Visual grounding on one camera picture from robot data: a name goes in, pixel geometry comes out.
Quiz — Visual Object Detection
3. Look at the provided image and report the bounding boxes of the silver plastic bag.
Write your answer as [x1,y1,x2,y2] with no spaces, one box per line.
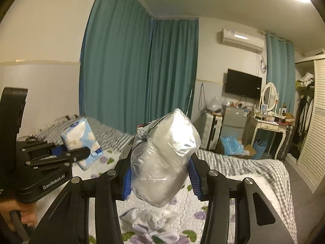
[119,108,202,208]

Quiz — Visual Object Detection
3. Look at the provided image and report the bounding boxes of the blue plastic basket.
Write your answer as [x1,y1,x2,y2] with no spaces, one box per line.
[252,139,269,159]

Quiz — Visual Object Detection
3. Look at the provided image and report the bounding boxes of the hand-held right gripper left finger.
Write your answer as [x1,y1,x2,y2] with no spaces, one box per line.
[28,155,133,244]

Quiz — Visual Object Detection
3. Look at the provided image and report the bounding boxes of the person's left hand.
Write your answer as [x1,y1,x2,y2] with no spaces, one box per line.
[0,199,38,228]

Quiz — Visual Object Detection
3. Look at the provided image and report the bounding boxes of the wide teal curtain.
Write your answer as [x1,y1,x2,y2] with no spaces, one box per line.
[79,0,154,136]

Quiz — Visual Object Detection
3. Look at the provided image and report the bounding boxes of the floral quilt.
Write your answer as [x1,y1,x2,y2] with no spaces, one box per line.
[68,146,238,244]

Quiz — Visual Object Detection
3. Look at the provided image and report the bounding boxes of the white crumpled cloth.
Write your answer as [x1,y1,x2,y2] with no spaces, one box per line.
[119,207,179,240]

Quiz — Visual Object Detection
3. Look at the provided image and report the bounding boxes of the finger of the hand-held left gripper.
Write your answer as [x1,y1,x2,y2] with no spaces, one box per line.
[22,142,67,161]
[25,146,92,170]

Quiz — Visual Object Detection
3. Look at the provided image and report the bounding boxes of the teal window curtain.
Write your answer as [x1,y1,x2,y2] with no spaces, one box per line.
[265,32,296,116]

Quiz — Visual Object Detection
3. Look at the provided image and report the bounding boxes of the dark hanging clothes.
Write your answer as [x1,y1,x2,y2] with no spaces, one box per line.
[292,94,316,146]

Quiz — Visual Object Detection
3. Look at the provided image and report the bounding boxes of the cardboard box of blue packets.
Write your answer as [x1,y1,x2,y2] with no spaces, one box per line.
[219,135,257,159]

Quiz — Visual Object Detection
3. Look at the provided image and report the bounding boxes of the white dressing table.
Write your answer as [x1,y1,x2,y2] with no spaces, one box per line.
[249,114,289,161]

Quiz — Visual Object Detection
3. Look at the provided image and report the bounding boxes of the clear plastic bag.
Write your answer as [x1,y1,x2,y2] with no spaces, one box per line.
[203,96,227,114]

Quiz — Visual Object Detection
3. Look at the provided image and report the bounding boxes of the white ribbed suitcase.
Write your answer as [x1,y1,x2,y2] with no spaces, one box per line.
[201,112,223,151]

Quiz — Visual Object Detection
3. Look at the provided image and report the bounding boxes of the white oval vanity mirror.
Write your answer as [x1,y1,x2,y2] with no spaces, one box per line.
[261,82,278,113]

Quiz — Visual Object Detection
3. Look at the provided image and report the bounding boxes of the grey mini fridge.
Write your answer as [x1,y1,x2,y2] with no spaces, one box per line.
[221,105,250,153]

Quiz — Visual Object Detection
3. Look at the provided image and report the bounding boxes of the blue white tissue pack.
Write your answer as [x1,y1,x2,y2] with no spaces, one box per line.
[61,118,103,171]

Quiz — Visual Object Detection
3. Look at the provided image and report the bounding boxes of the narrow teal curtain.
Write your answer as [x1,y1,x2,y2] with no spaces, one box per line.
[146,18,200,136]

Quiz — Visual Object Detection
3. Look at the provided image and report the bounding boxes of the black wall television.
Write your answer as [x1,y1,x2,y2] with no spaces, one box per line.
[225,68,263,101]

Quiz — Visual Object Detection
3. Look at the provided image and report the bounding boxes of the white louvered wardrobe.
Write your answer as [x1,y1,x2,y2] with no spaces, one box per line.
[294,53,325,194]

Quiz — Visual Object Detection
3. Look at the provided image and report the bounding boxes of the dark suitcase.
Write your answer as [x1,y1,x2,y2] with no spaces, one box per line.
[277,124,295,161]

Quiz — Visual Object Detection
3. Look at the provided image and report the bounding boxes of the white air conditioner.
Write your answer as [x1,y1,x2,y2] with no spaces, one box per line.
[220,28,265,54]

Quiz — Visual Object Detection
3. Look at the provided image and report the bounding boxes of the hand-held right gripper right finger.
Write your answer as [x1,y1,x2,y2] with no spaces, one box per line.
[187,155,298,244]

